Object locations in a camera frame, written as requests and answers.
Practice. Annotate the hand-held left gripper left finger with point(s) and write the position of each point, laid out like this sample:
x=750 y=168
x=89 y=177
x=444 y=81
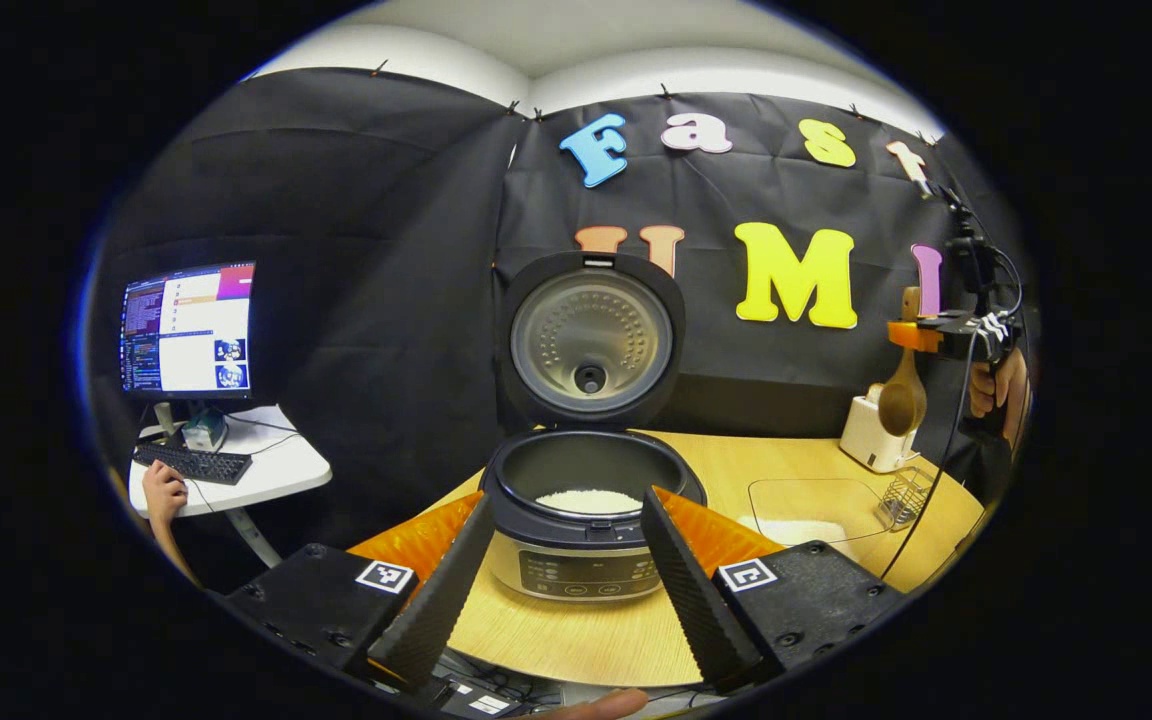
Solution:
x=436 y=600

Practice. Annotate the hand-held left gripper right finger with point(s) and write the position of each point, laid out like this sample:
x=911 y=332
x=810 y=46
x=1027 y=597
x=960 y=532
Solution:
x=691 y=605

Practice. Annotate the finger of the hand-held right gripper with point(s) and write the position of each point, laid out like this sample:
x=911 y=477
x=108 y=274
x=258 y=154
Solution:
x=914 y=335

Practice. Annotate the wooden spoon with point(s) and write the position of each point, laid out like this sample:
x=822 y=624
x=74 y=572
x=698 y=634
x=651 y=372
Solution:
x=902 y=400

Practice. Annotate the white rice pile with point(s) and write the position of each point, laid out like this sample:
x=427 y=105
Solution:
x=588 y=501
x=781 y=533

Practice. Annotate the black silver rice cooker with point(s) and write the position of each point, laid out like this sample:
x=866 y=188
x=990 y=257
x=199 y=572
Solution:
x=591 y=340

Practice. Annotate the black device with white label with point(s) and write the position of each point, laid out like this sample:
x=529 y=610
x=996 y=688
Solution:
x=486 y=700

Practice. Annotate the white toaster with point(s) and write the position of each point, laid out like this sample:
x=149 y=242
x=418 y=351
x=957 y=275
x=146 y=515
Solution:
x=864 y=440

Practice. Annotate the clear glass dish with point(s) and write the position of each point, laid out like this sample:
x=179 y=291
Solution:
x=826 y=500

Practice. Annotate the white side table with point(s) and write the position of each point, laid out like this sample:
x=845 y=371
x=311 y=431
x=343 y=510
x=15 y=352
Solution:
x=281 y=465

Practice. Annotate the black keyboard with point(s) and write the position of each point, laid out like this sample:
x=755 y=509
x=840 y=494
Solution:
x=196 y=464

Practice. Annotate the small teal box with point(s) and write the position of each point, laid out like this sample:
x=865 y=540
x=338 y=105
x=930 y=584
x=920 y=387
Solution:
x=204 y=430

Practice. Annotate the black backdrop cloth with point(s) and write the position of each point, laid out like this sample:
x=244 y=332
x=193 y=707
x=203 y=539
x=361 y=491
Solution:
x=386 y=250

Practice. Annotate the computer monitor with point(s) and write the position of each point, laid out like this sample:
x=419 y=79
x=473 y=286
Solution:
x=191 y=335

